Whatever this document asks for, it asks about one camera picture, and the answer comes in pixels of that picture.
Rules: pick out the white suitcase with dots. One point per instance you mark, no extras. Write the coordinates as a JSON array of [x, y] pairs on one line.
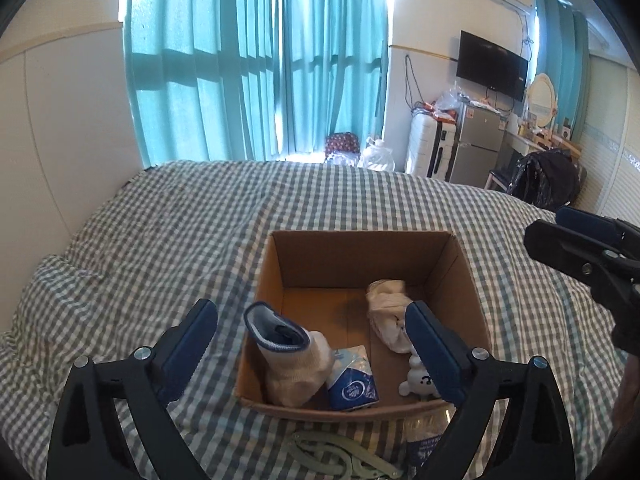
[[425, 147]]

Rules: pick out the blue tissue packet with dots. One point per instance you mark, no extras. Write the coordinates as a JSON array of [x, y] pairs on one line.
[[351, 385]]

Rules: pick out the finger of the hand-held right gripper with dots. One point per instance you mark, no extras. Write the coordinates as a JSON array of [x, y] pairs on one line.
[[587, 222], [565, 247]]

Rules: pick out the oval white framed mirror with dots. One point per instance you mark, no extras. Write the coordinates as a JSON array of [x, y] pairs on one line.
[[541, 100]]

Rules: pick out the black wall television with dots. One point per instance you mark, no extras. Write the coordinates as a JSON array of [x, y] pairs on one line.
[[492, 67]]

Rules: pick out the small white toy figure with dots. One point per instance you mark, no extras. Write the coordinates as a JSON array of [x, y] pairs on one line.
[[415, 381]]

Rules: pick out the dark patterned bag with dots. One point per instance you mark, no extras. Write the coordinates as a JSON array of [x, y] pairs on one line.
[[342, 144]]

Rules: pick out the crumpled bags pile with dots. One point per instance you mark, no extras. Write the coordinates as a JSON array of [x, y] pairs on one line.
[[450, 102]]

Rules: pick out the brown cardboard box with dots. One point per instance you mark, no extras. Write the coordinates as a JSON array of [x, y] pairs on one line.
[[320, 260]]

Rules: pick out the clear plastic bag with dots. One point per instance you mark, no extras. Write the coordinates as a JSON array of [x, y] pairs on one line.
[[376, 156]]

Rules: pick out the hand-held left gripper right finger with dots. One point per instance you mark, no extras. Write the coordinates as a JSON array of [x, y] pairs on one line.
[[431, 345]]

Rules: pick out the black plastic bag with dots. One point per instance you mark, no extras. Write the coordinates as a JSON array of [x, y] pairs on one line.
[[542, 180]]

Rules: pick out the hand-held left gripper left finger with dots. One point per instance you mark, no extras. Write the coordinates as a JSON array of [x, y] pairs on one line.
[[187, 345]]

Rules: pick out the cream crumpled sock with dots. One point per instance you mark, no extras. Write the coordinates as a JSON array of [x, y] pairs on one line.
[[385, 310]]

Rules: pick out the grey checked bed blanket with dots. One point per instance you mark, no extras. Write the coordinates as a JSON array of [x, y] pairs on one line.
[[175, 235]]

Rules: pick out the white sock with blue trim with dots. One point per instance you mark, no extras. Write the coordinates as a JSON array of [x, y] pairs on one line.
[[295, 370]]

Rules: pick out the white louvered wardrobe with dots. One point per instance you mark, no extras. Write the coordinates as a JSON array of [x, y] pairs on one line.
[[612, 150]]

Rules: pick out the clear plastic bottle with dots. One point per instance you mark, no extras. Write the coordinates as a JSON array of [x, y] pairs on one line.
[[425, 440]]

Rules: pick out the wooden dressing table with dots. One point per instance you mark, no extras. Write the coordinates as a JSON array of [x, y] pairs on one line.
[[535, 141]]

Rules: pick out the narrow teal curtain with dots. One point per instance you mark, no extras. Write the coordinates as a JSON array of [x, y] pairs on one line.
[[565, 50]]

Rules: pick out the teal window curtain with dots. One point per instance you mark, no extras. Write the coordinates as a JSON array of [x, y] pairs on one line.
[[225, 60]]

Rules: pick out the grey small fridge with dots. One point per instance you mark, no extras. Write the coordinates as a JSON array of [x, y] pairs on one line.
[[477, 150]]

